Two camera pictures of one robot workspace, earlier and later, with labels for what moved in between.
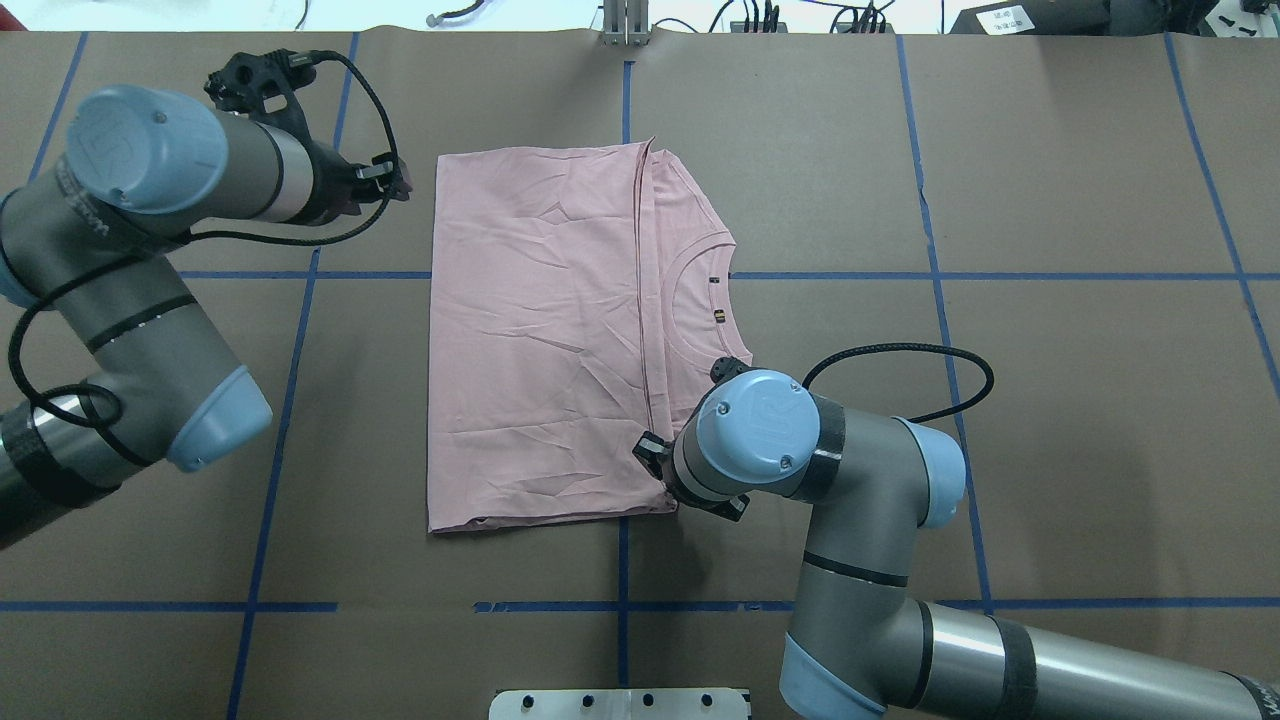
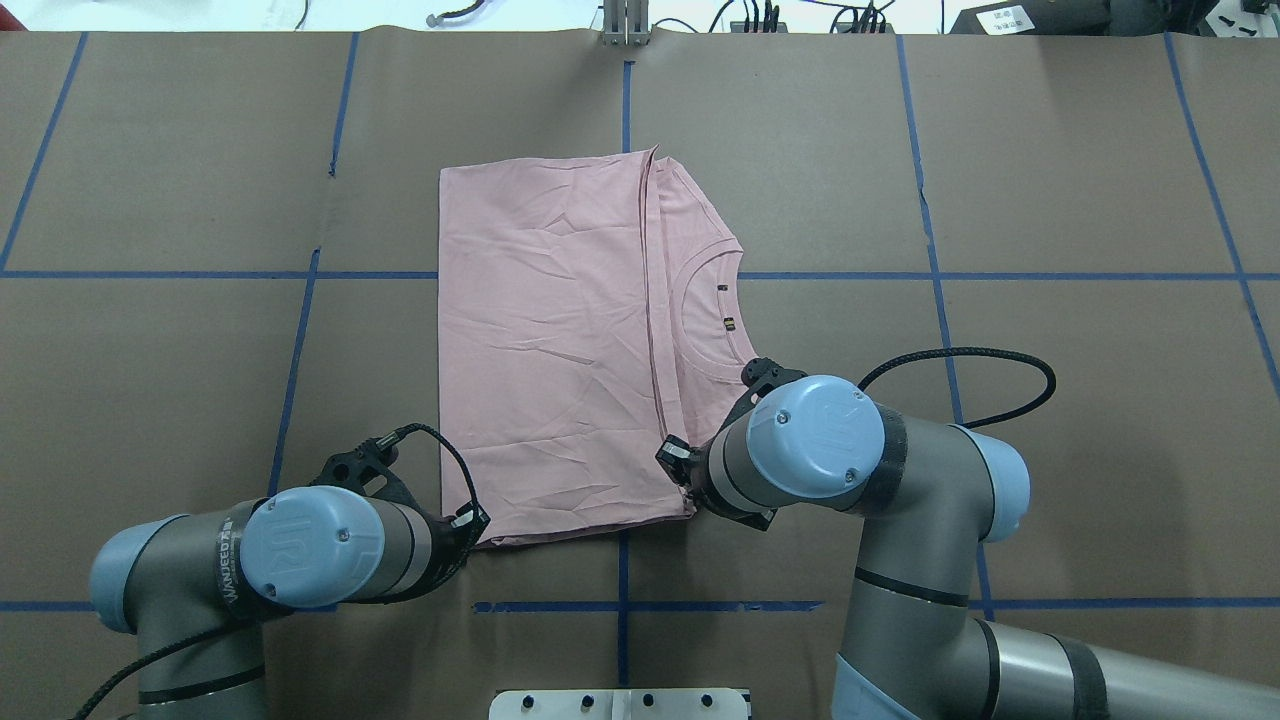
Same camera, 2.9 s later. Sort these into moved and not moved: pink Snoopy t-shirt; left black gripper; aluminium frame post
Moved: left black gripper
Not moved: pink Snoopy t-shirt; aluminium frame post
